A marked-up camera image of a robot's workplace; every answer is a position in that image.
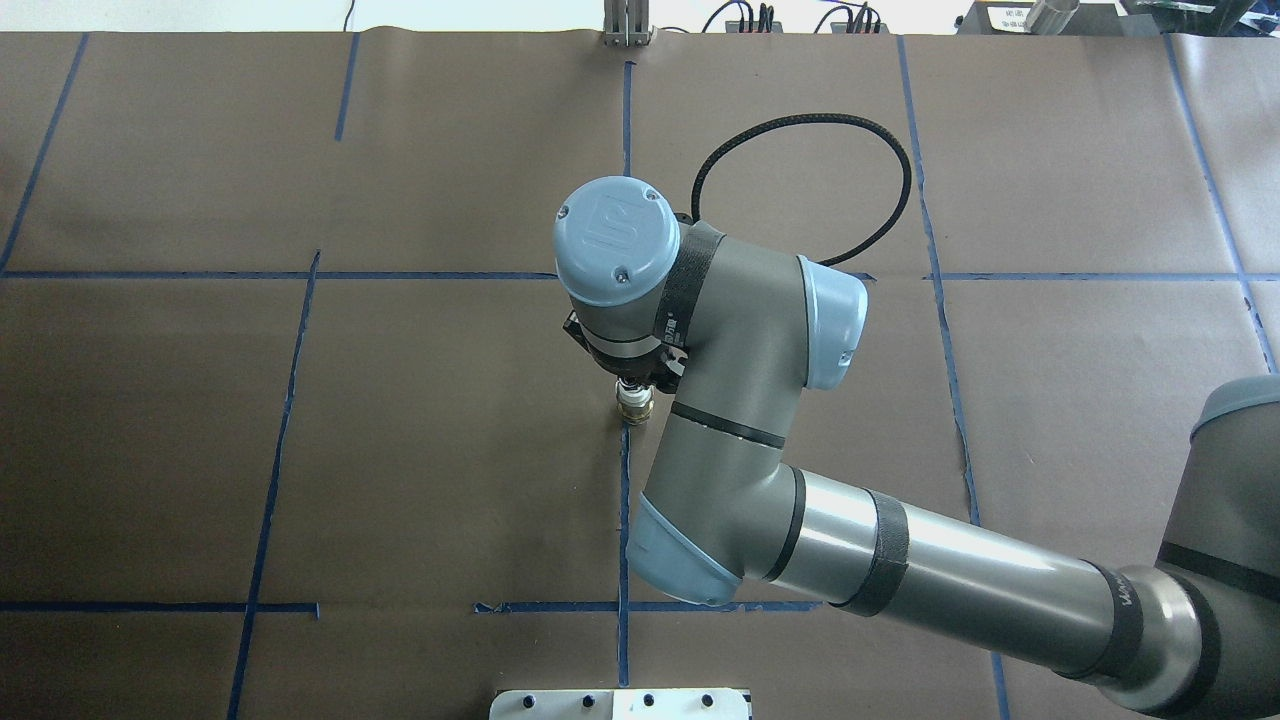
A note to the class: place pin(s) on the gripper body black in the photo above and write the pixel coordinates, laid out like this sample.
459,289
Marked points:
632,389

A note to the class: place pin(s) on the brass valve white PPR ends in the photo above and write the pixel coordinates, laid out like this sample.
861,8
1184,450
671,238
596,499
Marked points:
635,403

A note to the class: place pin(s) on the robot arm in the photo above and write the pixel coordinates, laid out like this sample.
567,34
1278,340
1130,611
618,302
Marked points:
739,335

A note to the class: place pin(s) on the black box on table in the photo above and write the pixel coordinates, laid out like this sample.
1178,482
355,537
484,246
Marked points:
1007,17

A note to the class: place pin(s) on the steel cylinder weight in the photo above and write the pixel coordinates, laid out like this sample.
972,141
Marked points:
1049,17

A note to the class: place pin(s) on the white pedestal column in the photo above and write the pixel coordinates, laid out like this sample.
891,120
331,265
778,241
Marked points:
624,703

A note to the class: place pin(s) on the aluminium frame post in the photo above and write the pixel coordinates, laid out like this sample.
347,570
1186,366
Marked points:
626,23

